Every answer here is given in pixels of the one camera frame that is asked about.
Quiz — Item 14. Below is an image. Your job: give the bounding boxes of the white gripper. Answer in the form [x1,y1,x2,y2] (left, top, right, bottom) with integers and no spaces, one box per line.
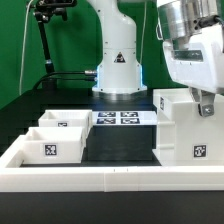
[161,19,224,117]

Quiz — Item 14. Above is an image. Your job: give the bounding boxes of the white drawer cabinet box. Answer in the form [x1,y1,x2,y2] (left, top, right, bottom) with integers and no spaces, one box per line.
[153,88,224,166]

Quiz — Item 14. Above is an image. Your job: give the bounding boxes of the white front drawer tray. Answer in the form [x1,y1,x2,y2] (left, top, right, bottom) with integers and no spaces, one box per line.
[22,127,86,164]

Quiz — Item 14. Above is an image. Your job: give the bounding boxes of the white drawer tray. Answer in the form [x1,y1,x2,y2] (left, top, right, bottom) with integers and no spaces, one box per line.
[38,110,93,136]
[22,127,86,164]

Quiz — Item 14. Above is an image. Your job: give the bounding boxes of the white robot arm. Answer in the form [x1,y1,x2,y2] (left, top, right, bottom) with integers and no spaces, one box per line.
[87,0,224,117]

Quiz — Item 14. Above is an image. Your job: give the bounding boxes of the white rear drawer tray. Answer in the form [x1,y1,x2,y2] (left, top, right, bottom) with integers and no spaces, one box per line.
[38,110,93,136]

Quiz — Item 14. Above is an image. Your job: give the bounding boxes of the white fiducial marker sheet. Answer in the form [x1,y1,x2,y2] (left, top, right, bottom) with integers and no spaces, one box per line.
[93,111,157,126]

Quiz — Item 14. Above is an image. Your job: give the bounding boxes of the black cables at base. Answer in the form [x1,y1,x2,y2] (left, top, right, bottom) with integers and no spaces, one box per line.
[32,69,99,90]

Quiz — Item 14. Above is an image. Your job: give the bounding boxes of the black camera stand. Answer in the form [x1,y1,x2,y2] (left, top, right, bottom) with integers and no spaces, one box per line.
[34,0,77,91]

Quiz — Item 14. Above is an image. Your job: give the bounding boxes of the white hanging cable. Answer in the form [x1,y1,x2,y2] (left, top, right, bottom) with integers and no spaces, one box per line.
[18,0,36,96]

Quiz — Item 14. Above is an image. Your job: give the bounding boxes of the white border frame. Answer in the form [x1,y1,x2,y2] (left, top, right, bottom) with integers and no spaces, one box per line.
[0,135,224,192]

